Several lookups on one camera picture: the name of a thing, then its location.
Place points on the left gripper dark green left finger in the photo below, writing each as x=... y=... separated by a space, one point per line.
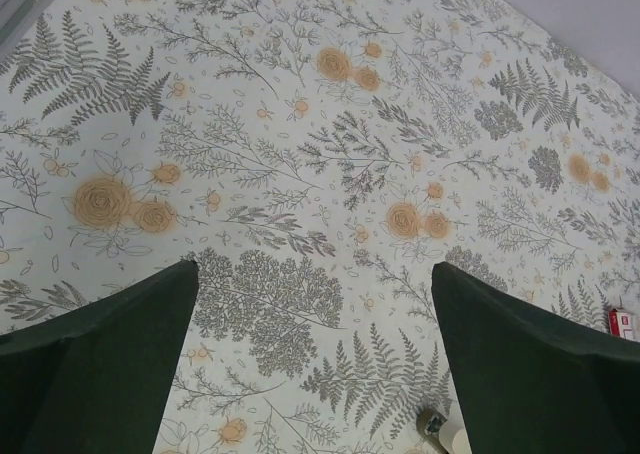
x=97 y=379

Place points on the red white staple box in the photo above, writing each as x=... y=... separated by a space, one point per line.
x=622 y=324

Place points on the floral patterned table mat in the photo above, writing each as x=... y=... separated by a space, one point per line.
x=316 y=158

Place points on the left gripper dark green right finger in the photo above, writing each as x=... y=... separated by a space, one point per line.
x=530 y=381

